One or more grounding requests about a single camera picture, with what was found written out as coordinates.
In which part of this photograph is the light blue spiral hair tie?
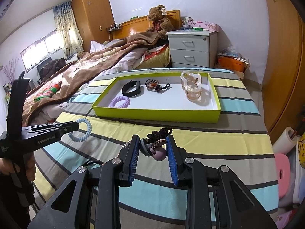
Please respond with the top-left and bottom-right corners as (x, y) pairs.
(68, 118), (93, 143)

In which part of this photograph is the purple spiral hair tie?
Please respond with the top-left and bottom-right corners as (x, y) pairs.
(109, 95), (131, 109)

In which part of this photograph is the black fitness wristband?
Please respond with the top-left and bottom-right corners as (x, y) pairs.
(121, 80), (141, 98)

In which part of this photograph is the black cord ball hair tie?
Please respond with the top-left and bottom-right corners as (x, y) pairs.
(139, 127), (173, 161)

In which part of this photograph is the dark beaded bracelet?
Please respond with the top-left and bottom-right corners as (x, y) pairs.
(145, 78), (171, 94)

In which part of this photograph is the clear pink hair claw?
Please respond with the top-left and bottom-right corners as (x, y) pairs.
(180, 71), (206, 104)

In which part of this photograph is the left hand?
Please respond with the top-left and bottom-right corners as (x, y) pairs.
(0, 153), (37, 183)

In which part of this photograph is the brown patterned blanket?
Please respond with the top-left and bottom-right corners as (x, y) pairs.
(22, 32), (159, 127)

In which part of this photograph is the dark chair by window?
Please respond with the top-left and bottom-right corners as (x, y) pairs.
(37, 58), (66, 83)

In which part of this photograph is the striped tablecloth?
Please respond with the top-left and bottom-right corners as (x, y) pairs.
(34, 69), (278, 228)

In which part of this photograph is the floral curtain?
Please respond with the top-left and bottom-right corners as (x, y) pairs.
(53, 1), (83, 60)

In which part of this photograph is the white paper roll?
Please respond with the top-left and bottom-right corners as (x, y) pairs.
(272, 127), (298, 155)

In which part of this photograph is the lime green shallow box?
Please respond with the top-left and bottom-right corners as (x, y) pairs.
(92, 71), (221, 123)

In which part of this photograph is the yellow pillow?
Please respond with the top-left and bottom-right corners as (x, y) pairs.
(132, 44), (171, 70)

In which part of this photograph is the large wooden wardrobe right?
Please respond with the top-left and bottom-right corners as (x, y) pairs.
(262, 0), (304, 143)

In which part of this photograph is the tall wooden wardrobe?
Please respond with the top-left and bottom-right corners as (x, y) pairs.
(71, 0), (114, 52)

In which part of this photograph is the wooden headboard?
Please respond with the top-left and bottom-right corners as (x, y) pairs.
(111, 10), (182, 40)

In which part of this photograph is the orange storage box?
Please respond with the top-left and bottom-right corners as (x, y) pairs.
(218, 56), (250, 73)

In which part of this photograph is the brown teddy bear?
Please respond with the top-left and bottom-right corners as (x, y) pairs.
(146, 5), (175, 40)

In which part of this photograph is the grey bedside drawer cabinet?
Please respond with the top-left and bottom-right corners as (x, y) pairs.
(166, 30), (218, 68)

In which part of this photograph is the pink floral box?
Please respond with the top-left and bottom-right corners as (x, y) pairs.
(188, 21), (219, 32)

